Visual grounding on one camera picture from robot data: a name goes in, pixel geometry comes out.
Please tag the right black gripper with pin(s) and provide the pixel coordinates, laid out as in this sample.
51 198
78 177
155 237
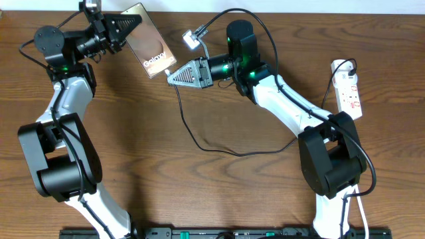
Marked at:
206 81

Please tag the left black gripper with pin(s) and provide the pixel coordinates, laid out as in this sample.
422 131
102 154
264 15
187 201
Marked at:
108 33

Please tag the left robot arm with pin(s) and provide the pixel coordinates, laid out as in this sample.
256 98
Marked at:
61 158

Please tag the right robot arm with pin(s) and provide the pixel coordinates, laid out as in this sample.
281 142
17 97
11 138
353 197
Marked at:
332 159

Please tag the white power strip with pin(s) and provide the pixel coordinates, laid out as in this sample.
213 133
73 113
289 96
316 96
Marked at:
344 81

